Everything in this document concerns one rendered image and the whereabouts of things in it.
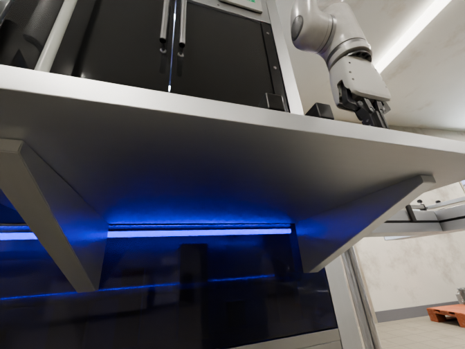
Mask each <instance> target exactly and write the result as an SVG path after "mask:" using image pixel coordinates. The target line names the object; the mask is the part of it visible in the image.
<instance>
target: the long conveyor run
mask: <svg viewBox="0 0 465 349"><path fill-rule="evenodd" d="M422 202H423V201H422V200H420V199H419V200H417V203H419V204H420V205H423V206H424V209H413V211H434V212H435V214H436V216H437V219H438V220H439V223H440V224H441V227H442V229H443V231H442V232H436V233H428V234H423V235H413V236H392V237H384V239H385V240H404V239H410V238H419V237H424V236H429V235H439V234H444V233H453V232H458V231H465V196H464V197H459V198H456V199H451V200H448V201H444V202H441V201H439V200H437V201H436V202H435V203H436V204H432V205H429V206H425V205H424V204H422ZM461 204H463V205H461ZM458 205H460V206H458ZM452 206H454V207H452ZM449 207H451V208H449Z"/></svg>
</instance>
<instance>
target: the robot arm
mask: <svg viewBox="0 0 465 349"><path fill-rule="evenodd" d="M341 1H343V0H295V1H294V3H293V6H292V9H291V39H292V42H293V45H294V46H295V47H296V48H297V49H299V50H301V51H305V52H308V53H314V54H317V55H319V56H320V57H322V58H323V59H324V61H325V63H326V65H327V68H328V71H329V80H330V85H331V92H332V95H333V97H334V102H335V104H336V106H337V108H339V109H341V110H345V111H350V112H355V114H356V116H357V118H358V119H359V120H360V121H362V124H363V125H367V126H372V127H380V128H384V129H390V128H389V126H388V123H387V121H386V119H385V116H384V114H386V113H388V112H389V111H390V110H391V109H390V107H389V105H388V104H387V103H386V102H389V101H391V95H390V92H389V90H388V88H387V86H386V84H385V82H384V81H383V79H382V77H381V75H380V74H379V72H378V71H377V70H376V68H375V66H374V65H373V64H372V50H371V48H370V47H371V46H370V45H369V44H368V43H367V40H366V38H365V36H364V34H363V32H362V30H361V27H360V26H359V24H358V22H357V20H356V18H355V16H354V13H353V12H352V9H351V8H350V6H349V5H348V4H347V3H345V2H341ZM320 7H326V8H325V9H324V10H323V11H321V10H320V9H319V8H320Z"/></svg>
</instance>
